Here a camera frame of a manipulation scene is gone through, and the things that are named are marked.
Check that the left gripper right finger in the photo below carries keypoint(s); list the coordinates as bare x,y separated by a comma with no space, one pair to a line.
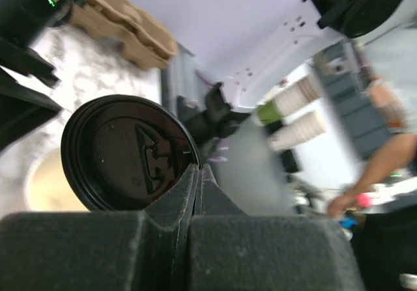
234,251

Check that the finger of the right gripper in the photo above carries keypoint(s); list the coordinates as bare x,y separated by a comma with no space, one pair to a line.
23,113

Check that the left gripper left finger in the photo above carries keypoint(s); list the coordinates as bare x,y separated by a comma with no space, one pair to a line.
135,250

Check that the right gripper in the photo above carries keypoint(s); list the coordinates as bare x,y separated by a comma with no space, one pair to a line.
21,22

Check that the white paper coffee cup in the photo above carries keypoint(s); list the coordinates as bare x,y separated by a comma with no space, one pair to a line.
47,189

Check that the black coffee cup lid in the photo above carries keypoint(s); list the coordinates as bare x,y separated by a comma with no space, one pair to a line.
123,152

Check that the person forearm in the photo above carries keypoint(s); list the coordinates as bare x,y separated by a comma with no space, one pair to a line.
398,152

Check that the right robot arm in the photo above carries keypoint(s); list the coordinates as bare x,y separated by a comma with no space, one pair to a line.
310,27

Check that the person hand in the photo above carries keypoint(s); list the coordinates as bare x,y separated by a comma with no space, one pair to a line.
340,204

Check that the cardboard cup carrier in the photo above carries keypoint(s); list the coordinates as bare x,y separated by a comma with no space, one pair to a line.
144,40

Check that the stacked paper cups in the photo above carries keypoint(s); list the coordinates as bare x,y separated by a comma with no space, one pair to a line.
289,116

